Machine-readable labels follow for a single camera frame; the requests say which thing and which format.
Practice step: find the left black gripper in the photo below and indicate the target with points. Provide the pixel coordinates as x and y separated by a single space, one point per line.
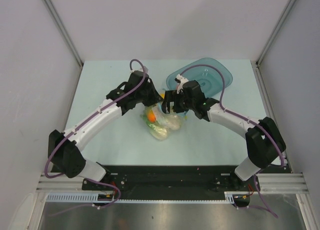
156 97

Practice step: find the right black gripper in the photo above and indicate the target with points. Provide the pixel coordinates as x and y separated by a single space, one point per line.
170 96

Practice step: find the clear zip top bag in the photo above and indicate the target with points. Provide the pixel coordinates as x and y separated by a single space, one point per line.
161 117

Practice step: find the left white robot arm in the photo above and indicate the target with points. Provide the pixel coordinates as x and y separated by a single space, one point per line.
65 148

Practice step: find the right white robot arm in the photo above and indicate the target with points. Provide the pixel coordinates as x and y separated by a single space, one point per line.
264 142

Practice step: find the orange fake carrot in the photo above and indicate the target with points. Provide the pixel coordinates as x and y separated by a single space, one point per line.
151 117

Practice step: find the green fake lettuce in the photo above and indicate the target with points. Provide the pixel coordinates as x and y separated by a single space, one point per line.
157 131

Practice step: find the teal plastic bin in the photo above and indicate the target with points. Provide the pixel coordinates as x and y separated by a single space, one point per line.
209 80

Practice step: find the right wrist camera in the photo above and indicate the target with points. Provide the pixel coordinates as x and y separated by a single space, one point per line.
181 80

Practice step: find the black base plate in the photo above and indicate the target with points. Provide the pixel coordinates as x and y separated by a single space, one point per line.
175 180

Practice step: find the white cable duct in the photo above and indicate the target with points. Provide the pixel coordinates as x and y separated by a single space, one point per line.
103 198

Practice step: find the aluminium frame rail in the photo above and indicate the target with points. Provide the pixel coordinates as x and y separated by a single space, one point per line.
270 183

